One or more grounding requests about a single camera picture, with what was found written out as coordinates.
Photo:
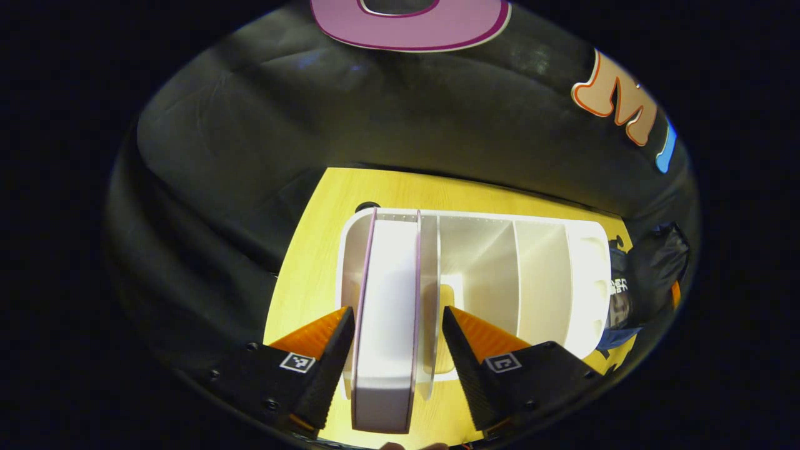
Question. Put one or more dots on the black table grommet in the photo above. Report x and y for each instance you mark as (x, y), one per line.
(367, 207)

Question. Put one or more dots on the white bookshelf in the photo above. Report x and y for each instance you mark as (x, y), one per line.
(537, 281)

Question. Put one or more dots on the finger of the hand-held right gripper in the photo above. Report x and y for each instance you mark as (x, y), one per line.
(676, 294)

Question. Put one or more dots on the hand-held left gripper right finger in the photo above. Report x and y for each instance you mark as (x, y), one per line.
(472, 375)

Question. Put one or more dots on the blue schoolbag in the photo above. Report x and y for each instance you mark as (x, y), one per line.
(656, 262)

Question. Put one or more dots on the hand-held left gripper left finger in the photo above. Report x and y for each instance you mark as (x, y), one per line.
(328, 375)

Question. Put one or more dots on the black backdrop cloth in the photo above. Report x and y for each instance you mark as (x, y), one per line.
(312, 125)

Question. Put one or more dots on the pink cover book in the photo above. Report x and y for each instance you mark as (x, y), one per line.
(387, 312)

